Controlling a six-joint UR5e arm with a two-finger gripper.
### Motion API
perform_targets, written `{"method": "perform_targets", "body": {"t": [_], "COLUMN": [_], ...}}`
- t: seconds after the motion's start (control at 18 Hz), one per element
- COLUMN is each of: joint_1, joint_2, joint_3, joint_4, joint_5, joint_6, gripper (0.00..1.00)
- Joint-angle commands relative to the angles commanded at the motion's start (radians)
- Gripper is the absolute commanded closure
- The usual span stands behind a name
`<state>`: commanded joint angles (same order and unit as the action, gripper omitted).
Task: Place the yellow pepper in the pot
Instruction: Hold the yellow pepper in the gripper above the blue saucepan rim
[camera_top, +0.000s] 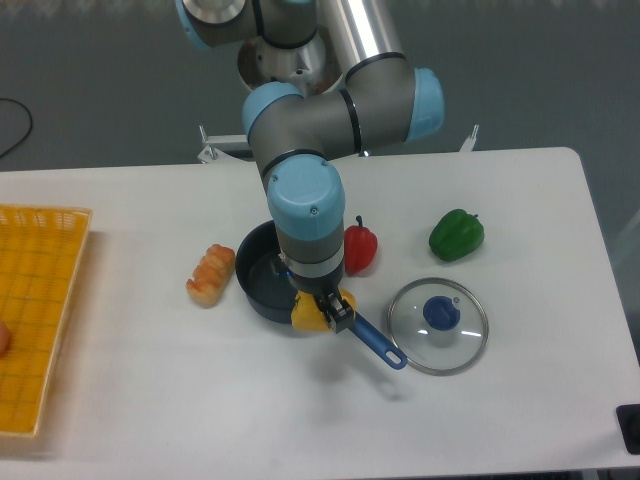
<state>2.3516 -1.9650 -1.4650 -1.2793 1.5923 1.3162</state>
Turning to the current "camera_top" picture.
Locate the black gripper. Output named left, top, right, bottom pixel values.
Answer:
left=289, top=269, right=356, bottom=333

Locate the yellow bell pepper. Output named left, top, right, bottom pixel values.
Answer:
left=290, top=289, right=357, bottom=333

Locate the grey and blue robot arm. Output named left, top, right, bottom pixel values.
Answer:
left=176, top=1, right=445, bottom=332

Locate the red bell pepper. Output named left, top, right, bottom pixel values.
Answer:
left=344, top=215, right=378, bottom=276

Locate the green bell pepper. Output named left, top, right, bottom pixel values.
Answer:
left=428, top=209, right=485, bottom=262

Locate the glass lid with blue knob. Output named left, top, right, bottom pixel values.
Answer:
left=386, top=277, right=489, bottom=376

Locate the orange bread loaf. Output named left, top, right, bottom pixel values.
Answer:
left=185, top=244, right=236, bottom=308

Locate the black device at table edge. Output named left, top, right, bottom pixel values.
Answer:
left=616, top=404, right=640, bottom=455

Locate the yellow woven basket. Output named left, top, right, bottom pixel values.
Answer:
left=1, top=204, right=93, bottom=437

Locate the orange fruit at edge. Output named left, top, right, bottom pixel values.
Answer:
left=0, top=322, right=11, bottom=356

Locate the dark blue pot with handle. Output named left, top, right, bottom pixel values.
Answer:
left=236, top=221, right=408, bottom=370

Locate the white metal table bracket left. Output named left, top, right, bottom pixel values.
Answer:
left=197, top=124, right=253, bottom=164

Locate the white metal table bracket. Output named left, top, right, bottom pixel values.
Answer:
left=459, top=124, right=479, bottom=152
left=197, top=124, right=253, bottom=164

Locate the white metal table bracket right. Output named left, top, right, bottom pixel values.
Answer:
left=459, top=124, right=479, bottom=152

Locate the black cable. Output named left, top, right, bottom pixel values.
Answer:
left=0, top=97, right=34, bottom=160

